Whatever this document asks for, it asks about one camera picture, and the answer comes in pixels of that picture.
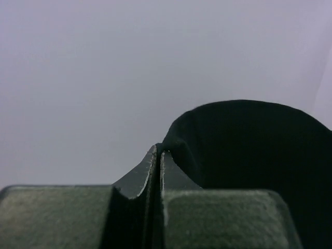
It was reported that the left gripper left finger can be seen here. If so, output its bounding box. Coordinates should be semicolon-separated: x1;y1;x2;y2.
1;146;158;248

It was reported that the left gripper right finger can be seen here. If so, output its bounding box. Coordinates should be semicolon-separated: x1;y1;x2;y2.
160;152;302;248

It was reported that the black t shirt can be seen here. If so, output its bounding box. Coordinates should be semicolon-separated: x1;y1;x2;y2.
158;100;331;248

